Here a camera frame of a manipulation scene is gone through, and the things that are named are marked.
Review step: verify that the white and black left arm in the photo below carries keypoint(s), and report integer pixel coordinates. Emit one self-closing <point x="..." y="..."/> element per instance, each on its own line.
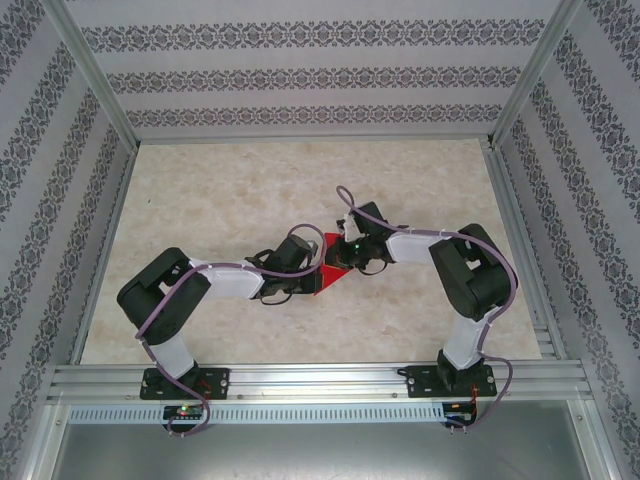
<point x="230" y="280"/>

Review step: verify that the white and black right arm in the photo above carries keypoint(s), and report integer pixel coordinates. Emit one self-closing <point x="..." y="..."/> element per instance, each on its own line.
<point x="410" y="247"/>

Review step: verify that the grey metal sheet panel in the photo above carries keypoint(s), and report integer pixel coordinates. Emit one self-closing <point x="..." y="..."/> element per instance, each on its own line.
<point x="320" y="450"/>

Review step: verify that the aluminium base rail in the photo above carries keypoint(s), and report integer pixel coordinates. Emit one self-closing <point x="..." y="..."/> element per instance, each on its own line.
<point x="320" y="380"/>

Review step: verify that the aluminium frame crossbar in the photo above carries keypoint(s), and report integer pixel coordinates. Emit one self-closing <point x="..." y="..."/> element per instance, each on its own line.
<point x="310" y="138"/>

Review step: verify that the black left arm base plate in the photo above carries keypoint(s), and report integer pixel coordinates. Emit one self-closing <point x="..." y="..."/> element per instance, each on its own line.
<point x="217" y="382"/>

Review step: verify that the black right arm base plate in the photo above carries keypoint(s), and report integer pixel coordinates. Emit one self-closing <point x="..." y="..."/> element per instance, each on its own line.
<point x="420" y="382"/>

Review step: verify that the aluminium side rail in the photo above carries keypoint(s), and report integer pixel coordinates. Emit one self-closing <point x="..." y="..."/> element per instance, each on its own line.
<point x="525" y="250"/>
<point x="104" y="250"/>

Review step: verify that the aluminium frame post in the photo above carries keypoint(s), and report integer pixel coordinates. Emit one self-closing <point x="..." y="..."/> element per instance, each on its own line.
<point x="102" y="85"/>
<point x="525" y="85"/>

